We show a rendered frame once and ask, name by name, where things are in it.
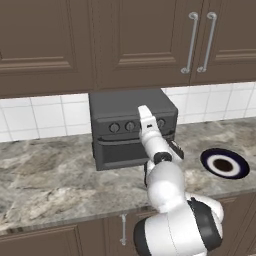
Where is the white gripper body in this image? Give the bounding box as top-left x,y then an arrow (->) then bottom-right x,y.
137,104 -> 158,124

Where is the toaster oven door handle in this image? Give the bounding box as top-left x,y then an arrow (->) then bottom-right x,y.
95,130 -> 176,143

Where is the dark blue white plate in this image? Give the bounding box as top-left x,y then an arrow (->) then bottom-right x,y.
199,147 -> 251,181

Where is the small silver cupboard handle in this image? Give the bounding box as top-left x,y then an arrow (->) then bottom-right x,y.
119,213 -> 129,247

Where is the brown base cupboard door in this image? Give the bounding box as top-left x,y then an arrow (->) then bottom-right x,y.
216,193 -> 256,256
0,223 -> 84,256
103,207 -> 159,256

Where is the dark grey toaster oven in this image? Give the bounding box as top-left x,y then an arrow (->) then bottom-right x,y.
87,87 -> 180,172

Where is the brown wall cupboard door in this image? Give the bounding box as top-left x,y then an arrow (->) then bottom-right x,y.
90,0 -> 205,91
0,0 -> 98,100
189,0 -> 256,86

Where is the toaster oven door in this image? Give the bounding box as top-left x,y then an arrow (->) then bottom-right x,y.
92,132 -> 177,172

